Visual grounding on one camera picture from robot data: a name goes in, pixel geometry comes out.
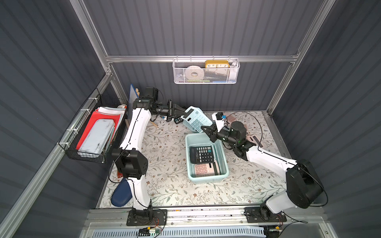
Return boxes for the mint green storage box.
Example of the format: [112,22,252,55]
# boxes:
[185,133,230,184]

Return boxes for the small pink calculator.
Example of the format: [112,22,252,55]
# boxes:
[194,161,220,178]

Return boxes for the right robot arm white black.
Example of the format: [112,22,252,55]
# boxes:
[201,121,326,215]

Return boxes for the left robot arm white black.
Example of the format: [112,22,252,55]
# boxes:
[113,98,186,210]

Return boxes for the pink calculator back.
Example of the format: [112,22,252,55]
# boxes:
[226,114,237,124]

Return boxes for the blue framed whiteboard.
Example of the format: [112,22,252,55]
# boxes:
[128,84,139,123]

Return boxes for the white tape roll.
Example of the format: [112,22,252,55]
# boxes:
[185,65,204,80]

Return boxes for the wooden easel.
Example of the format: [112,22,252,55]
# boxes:
[124,88,157,143]

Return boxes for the white papers in basket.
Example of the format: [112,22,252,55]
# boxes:
[95,104,127,131]

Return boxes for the floral table mat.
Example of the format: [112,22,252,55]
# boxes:
[99,110,304,208]

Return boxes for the yellow clock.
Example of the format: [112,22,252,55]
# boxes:
[205,59,230,68]

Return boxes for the red folder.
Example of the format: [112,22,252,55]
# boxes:
[76,112,116,150]

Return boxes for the white pencil case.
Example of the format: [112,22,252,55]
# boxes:
[77,120,114,158]

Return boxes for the navy blue case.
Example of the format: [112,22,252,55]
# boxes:
[111,178,133,207]

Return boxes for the small circuit board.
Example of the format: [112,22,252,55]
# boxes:
[137,227,161,238]

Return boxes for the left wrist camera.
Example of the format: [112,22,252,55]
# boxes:
[142,87,159,101]

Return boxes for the white wire wall basket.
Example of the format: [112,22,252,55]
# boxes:
[172,57,241,84]

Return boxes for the black wire side basket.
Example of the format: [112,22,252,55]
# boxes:
[59,90,127,164]

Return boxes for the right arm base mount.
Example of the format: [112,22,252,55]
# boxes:
[244,206,287,225]

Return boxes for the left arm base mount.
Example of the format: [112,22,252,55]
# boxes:
[126,208,168,227]

